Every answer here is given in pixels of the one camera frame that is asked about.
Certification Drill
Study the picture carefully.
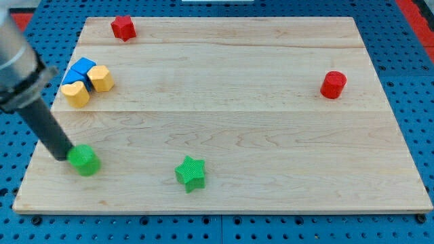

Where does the green star block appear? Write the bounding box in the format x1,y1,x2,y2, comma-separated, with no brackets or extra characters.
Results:
174,155,205,194

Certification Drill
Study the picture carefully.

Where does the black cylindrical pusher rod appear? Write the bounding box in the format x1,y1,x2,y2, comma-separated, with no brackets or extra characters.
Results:
16,98,73,161

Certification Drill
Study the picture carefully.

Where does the blue crescent block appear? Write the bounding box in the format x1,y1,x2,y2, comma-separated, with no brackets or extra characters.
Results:
62,69,92,92

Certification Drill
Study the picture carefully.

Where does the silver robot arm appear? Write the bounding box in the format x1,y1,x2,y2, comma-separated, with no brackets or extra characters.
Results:
1,1,58,113

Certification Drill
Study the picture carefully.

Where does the red cylinder block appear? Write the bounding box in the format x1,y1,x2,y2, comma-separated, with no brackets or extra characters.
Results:
320,70,347,99

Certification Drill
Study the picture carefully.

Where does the blue cube block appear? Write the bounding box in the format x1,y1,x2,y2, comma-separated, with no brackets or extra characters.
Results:
71,57,96,76

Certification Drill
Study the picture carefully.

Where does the green cylinder block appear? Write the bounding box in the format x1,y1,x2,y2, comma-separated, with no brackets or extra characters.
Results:
66,144,101,176

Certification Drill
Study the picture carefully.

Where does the yellow heart block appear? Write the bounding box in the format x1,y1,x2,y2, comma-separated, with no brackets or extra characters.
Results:
60,81,90,108

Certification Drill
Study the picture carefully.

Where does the light wooden board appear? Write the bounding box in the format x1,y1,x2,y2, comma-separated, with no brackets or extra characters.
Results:
13,17,433,215

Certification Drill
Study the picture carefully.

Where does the red star block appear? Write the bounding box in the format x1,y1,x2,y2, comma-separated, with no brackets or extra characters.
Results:
111,15,136,41

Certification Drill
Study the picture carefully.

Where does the yellow hexagon block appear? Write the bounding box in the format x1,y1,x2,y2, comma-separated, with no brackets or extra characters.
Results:
87,65,115,92

